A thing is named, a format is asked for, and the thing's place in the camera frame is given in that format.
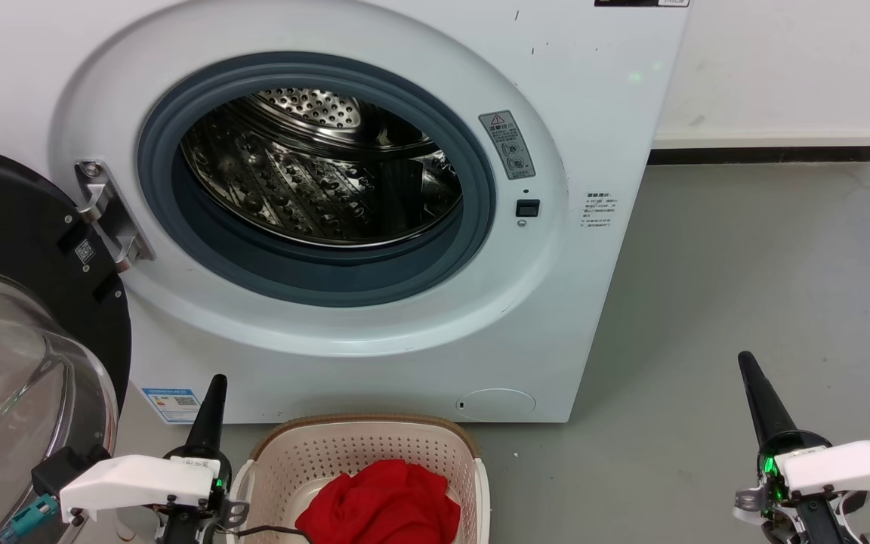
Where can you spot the grey warning sticker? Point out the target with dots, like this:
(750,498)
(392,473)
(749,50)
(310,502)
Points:
(507,145)

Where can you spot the black door lock latch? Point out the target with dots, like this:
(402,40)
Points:
(528,208)

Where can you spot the silver metal door hinge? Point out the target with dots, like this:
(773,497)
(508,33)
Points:
(103,205)

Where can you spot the round white filter cover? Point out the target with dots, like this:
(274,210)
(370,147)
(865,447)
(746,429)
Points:
(495,405)

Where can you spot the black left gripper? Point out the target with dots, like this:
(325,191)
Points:
(225,483)

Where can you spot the white front-load washing machine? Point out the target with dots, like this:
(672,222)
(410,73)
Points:
(586,113)

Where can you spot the black baseboard strip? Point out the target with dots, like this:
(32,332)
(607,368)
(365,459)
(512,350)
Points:
(760,155)

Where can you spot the grey rubber door gasket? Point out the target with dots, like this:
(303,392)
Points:
(310,279)

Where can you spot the red garment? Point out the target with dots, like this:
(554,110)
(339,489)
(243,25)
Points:
(382,506)

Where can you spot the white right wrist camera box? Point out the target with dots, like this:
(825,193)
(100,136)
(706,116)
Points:
(850,465)

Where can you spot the cream perforated laundry basket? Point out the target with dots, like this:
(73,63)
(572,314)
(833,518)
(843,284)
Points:
(359,446)

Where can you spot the stainless steel washing machine drum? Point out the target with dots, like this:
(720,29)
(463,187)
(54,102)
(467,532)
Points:
(291,181)

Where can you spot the blue energy label sticker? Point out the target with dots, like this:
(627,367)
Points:
(171,405)

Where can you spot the black glass washer door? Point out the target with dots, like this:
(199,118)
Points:
(8,219)

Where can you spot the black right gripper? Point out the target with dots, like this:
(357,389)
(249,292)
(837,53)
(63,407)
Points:
(771,472)

